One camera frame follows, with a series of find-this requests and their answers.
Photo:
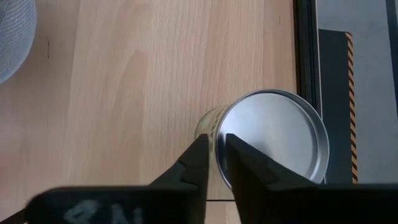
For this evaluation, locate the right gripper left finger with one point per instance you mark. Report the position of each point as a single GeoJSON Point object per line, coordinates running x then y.
{"type": "Point", "coordinates": [199, 161]}

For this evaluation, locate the oranges label tin can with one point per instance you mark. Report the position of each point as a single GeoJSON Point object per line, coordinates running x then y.
{"type": "Point", "coordinates": [273, 130]}

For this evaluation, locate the large metal mesh strainer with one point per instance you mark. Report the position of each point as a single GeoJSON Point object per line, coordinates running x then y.
{"type": "Point", "coordinates": [15, 31]}

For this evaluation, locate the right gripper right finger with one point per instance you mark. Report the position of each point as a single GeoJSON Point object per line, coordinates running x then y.
{"type": "Point", "coordinates": [245, 174]}

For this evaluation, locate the black hazard striped floor mat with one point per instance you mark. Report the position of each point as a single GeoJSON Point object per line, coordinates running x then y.
{"type": "Point", "coordinates": [332, 93]}

